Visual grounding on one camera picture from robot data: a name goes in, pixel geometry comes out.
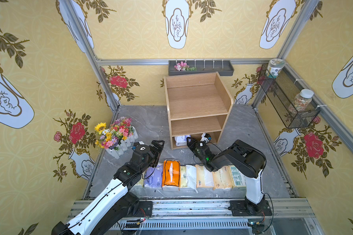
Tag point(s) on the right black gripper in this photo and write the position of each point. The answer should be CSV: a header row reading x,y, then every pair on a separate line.
x,y
194,146

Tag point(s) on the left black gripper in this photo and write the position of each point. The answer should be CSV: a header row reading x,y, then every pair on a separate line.
x,y
153,151

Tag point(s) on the white orange tissue pack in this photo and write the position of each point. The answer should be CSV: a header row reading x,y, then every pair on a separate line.
x,y
204,177

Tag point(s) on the cream tissue pack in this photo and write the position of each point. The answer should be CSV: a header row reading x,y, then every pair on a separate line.
x,y
222,179

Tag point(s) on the green white tissue pack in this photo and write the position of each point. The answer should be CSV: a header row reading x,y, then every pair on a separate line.
x,y
237,178

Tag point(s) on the pale yellow tissue pack bottom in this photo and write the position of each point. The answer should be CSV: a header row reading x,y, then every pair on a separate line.
x,y
140,183

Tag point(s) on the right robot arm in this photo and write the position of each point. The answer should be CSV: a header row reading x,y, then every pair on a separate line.
x,y
250,162

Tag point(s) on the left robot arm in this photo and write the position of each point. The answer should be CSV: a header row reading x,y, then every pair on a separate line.
x,y
115,201

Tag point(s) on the white purple tissue pack bottom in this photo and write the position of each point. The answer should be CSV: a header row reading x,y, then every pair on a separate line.
x,y
181,140

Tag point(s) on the wooden three-tier shelf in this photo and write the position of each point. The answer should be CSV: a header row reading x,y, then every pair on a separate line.
x,y
196,104

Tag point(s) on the colourful flower bouquet planter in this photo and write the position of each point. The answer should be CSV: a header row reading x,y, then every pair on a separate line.
x,y
117,137

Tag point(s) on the small pink flowers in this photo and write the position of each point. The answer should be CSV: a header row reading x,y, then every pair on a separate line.
x,y
183,66

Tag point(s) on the clear jar with filling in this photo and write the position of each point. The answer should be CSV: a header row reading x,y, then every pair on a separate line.
x,y
301,101

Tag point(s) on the white lidded jar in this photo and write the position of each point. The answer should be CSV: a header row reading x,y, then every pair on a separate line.
x,y
274,67

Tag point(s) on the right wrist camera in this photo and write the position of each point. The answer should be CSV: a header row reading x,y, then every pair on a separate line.
x,y
206,138

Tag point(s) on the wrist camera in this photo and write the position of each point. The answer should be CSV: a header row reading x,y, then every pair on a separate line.
x,y
136,144
206,138

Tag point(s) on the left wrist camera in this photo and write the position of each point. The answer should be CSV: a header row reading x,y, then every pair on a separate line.
x,y
136,144

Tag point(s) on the grey wall hook rack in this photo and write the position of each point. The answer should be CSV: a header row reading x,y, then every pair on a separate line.
x,y
223,67

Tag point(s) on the metal base rail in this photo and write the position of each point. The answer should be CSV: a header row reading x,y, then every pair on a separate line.
x,y
289,216

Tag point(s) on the black wire wall basket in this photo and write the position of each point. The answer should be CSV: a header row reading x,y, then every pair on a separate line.
x,y
281,92

